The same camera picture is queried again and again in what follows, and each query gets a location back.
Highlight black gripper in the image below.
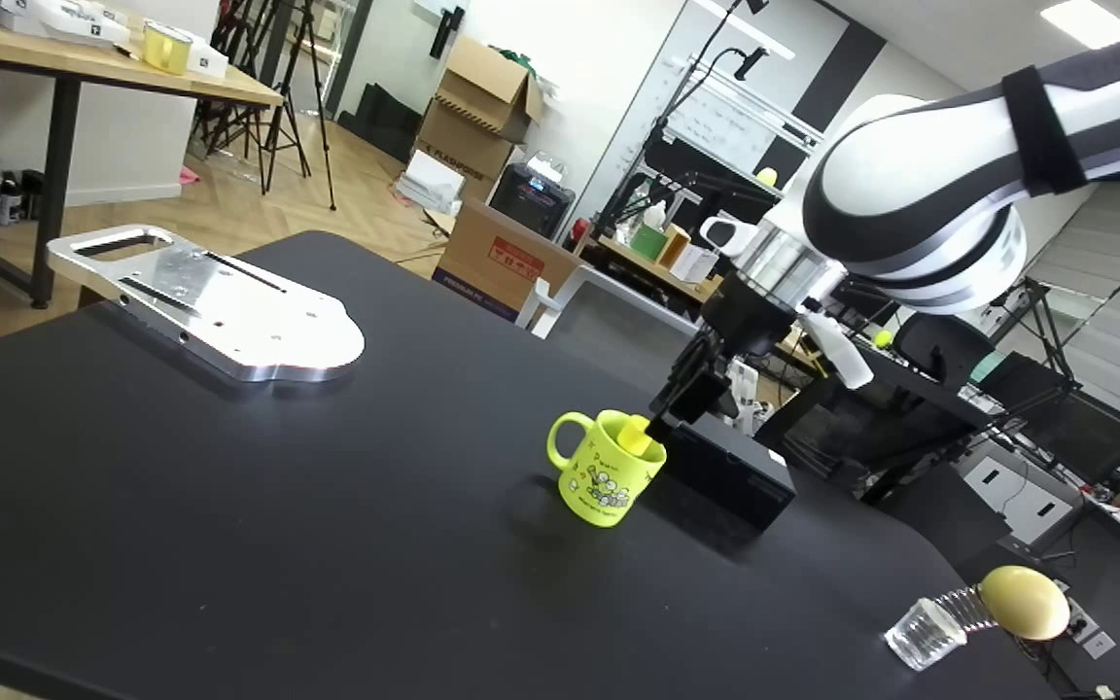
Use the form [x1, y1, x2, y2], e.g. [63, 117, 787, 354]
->
[645, 324, 737, 427]

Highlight yellow mug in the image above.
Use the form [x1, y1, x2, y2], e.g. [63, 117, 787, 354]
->
[542, 405, 673, 532]

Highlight white mug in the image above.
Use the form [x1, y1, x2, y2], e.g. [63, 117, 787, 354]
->
[696, 209, 763, 266]

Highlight black rectangular box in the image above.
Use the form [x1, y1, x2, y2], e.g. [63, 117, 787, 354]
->
[649, 407, 801, 546]

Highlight white plastic bottle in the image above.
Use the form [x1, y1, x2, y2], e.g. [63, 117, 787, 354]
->
[798, 297, 880, 393]

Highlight cardboard box red label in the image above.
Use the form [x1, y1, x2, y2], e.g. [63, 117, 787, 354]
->
[430, 199, 587, 324]

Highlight black printer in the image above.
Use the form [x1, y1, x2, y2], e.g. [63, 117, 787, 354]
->
[490, 160, 581, 241]

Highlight whiteboard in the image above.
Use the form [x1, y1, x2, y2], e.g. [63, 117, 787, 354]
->
[661, 74, 824, 188]

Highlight clear glass cup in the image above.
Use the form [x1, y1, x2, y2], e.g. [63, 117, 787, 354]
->
[880, 597, 976, 676]

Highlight stacked cardboard boxes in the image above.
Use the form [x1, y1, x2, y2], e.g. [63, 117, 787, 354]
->
[411, 37, 552, 188]

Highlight pale yellow ball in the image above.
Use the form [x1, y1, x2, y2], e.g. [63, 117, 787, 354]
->
[976, 560, 1074, 645]

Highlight silver metal plate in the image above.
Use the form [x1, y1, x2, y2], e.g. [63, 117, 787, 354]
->
[41, 221, 368, 397]

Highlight wooden desk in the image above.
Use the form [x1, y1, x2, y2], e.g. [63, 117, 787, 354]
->
[0, 9, 288, 310]

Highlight black camera tripod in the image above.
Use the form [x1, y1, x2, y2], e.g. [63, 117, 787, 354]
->
[246, 0, 346, 213]

